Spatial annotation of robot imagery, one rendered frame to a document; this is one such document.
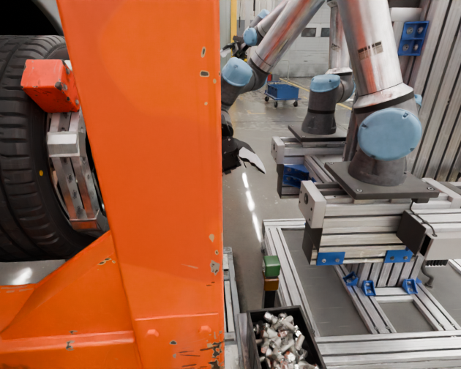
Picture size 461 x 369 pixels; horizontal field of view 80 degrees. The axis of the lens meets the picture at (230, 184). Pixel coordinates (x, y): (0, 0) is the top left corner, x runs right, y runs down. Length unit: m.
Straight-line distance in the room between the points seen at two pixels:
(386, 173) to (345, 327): 0.65
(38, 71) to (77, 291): 0.43
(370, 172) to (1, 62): 0.92
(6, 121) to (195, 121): 0.47
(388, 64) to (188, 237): 0.51
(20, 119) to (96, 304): 0.40
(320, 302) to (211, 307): 0.83
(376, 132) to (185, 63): 0.45
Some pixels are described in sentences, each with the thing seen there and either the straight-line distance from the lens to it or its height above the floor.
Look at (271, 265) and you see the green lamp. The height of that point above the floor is 0.66.
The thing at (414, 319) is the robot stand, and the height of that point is 0.21.
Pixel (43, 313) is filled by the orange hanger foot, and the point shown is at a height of 0.74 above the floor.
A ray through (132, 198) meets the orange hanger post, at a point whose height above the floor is 0.97.
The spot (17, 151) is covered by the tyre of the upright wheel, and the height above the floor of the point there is 0.96.
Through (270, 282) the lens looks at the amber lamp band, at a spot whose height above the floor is 0.60.
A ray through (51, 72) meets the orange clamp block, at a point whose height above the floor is 1.10.
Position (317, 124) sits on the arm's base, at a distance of 1.25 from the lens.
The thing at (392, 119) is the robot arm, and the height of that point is 1.02.
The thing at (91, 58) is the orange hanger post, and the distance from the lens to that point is 0.35.
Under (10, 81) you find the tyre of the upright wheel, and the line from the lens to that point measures 0.76.
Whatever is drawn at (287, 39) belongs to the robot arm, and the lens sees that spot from 0.85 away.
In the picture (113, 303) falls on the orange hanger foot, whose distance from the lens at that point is 0.55.
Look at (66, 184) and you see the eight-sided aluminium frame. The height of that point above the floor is 0.87.
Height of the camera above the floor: 1.14
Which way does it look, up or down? 26 degrees down
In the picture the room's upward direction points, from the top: straight up
